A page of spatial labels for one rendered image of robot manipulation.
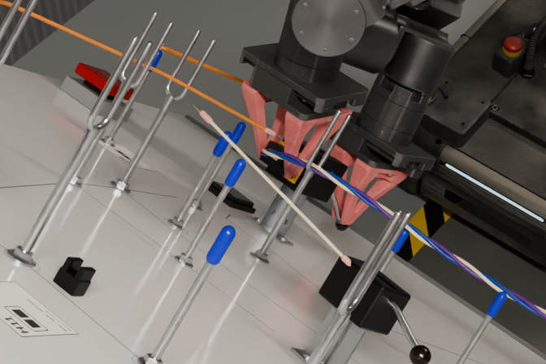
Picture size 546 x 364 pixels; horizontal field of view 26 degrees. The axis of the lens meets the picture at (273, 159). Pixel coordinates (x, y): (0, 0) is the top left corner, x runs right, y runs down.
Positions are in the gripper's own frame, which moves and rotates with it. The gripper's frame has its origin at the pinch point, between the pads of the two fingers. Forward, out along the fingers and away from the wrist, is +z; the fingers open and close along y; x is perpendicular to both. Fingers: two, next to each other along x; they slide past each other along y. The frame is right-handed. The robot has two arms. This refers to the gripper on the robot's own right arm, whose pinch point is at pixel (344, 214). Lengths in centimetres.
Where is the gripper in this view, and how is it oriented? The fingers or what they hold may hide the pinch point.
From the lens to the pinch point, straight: 119.0
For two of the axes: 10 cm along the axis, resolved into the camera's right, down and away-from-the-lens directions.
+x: 6.5, 0.7, 7.6
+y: 6.5, 4.7, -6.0
